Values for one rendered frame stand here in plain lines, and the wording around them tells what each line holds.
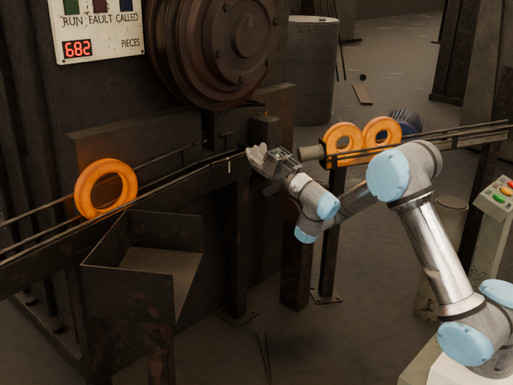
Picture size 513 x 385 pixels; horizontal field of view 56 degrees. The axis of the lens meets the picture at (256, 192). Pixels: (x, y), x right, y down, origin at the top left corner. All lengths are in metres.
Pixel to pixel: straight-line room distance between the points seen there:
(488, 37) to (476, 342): 3.06
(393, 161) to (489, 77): 2.88
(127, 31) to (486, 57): 3.04
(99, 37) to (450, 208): 1.31
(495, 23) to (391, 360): 2.70
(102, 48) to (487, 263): 1.50
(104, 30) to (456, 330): 1.16
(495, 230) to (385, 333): 0.57
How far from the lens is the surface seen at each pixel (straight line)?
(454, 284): 1.22
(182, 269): 1.25
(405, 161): 1.17
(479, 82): 4.07
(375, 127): 1.87
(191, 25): 1.39
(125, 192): 1.46
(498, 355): 1.42
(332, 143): 1.82
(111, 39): 1.44
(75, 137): 1.40
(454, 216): 1.91
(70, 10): 1.38
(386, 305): 2.19
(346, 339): 1.99
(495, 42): 3.97
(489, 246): 1.95
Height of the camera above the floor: 1.31
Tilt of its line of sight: 25 degrees down
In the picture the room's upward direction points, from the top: 2 degrees clockwise
